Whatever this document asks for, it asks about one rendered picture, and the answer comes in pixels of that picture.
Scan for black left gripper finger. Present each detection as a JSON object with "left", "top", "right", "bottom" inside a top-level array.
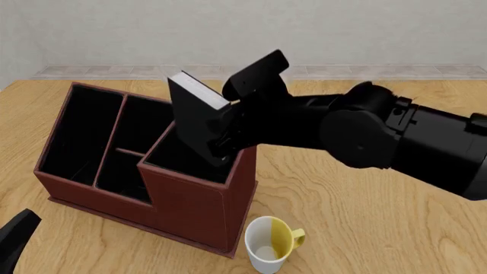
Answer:
[{"left": 0, "top": 208, "right": 43, "bottom": 274}]

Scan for red-brown desk caddy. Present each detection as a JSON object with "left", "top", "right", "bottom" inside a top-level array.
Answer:
[{"left": 33, "top": 81, "right": 259, "bottom": 260}]

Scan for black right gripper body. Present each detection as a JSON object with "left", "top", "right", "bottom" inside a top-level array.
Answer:
[{"left": 229, "top": 95, "right": 296, "bottom": 153}]

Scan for white and yellow mug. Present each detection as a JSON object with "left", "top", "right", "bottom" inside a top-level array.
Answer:
[{"left": 243, "top": 215, "right": 307, "bottom": 274}]

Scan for black book with white pages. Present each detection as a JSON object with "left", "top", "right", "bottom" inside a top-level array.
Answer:
[{"left": 167, "top": 70, "right": 234, "bottom": 168}]

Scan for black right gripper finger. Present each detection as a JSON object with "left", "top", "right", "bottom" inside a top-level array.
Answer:
[{"left": 206, "top": 104, "right": 239, "bottom": 168}]

